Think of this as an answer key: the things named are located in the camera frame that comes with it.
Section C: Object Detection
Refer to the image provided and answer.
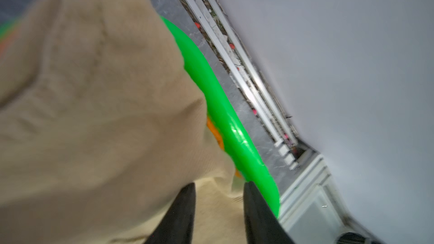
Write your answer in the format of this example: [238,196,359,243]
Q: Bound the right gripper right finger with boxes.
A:
[244,181,295,244]

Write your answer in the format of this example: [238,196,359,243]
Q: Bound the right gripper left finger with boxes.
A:
[144,183,196,244]

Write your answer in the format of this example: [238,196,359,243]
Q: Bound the green plastic basket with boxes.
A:
[1,12,280,216]

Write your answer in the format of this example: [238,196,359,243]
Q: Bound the orange pants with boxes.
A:
[206,115,245,180]

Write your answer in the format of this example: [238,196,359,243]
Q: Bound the khaki pants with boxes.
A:
[1,0,246,244]

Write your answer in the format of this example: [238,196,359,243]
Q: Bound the aluminium mounting rail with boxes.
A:
[180,0,376,244]

